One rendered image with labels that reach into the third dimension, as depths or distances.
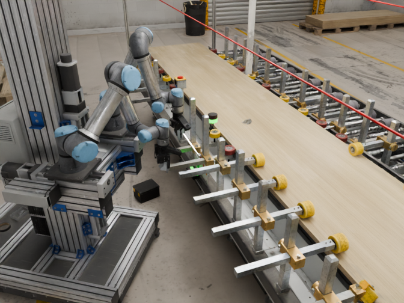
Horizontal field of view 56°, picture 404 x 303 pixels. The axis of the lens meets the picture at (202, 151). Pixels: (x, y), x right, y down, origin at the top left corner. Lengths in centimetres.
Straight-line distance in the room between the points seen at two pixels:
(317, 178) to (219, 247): 111
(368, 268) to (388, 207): 47
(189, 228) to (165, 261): 41
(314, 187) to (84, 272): 156
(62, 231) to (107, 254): 34
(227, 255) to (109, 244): 88
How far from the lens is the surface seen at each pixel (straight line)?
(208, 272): 287
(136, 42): 227
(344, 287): 184
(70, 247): 281
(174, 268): 291
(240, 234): 212
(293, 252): 167
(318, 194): 215
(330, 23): 984
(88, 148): 190
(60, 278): 269
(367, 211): 211
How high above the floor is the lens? 213
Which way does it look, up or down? 30 degrees down
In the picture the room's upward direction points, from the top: straight up
